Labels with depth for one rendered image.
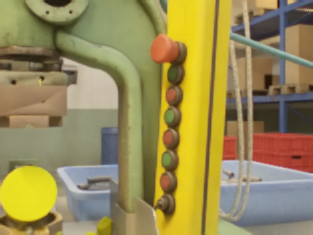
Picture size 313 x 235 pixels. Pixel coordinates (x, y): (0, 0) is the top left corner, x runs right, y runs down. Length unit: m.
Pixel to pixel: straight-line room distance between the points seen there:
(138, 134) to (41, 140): 8.25
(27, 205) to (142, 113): 0.20
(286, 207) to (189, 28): 0.52
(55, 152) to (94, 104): 1.27
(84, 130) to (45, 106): 8.39
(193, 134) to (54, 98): 0.19
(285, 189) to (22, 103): 0.62
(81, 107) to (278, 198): 8.07
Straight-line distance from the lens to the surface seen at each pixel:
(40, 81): 0.57
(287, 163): 4.37
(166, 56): 0.57
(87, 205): 0.82
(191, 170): 0.57
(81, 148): 8.94
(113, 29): 0.63
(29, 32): 0.58
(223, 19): 0.62
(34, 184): 0.57
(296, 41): 6.89
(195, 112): 0.57
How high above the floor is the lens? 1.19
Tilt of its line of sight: 1 degrees down
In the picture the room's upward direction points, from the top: straight up
